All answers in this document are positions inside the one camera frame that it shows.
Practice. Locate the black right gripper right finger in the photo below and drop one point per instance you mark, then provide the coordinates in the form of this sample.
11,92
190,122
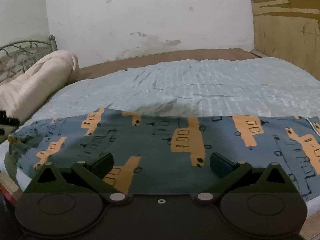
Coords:
242,177

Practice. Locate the plywood wardrobe panel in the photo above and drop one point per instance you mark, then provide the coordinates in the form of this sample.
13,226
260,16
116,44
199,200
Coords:
288,30

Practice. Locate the blue pants with orange trucks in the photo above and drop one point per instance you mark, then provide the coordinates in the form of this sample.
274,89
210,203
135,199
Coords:
165,154

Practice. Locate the light blue quilted mattress pad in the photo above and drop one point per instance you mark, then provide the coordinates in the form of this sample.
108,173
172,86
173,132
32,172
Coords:
265,87

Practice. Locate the cream rolled comforter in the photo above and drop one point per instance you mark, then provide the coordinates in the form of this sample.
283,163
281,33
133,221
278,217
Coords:
24,95

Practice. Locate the brown wooden bed platform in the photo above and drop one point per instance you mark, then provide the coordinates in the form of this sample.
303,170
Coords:
102,69

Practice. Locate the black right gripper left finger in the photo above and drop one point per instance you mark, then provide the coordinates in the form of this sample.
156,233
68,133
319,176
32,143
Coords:
81,177

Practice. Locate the grey metal scrollwork headboard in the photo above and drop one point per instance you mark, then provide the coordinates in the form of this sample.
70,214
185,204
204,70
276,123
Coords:
18,57

